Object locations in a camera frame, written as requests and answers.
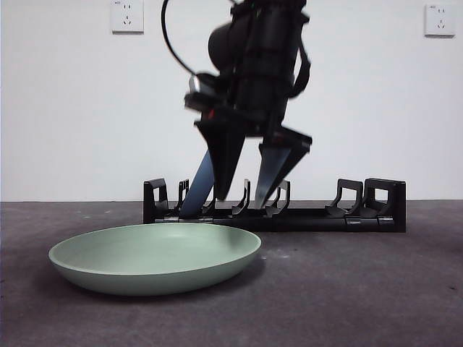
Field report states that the blue round plate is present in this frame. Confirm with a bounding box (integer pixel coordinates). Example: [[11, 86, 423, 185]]
[[179, 150, 215, 220]]

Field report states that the green round plate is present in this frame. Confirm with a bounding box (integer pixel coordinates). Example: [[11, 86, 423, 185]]
[[48, 223, 262, 297]]

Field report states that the white wall socket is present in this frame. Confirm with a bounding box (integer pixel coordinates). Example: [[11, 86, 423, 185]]
[[424, 3, 456, 38], [111, 0, 145, 35]]

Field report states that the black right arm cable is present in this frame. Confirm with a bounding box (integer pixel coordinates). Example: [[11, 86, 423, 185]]
[[161, 0, 199, 77]]

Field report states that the pale grey right camera box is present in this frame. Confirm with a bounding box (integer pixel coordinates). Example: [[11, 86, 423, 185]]
[[184, 72, 220, 109]]

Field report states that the black plate rack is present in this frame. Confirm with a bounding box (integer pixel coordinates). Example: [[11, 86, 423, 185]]
[[143, 178, 407, 234]]

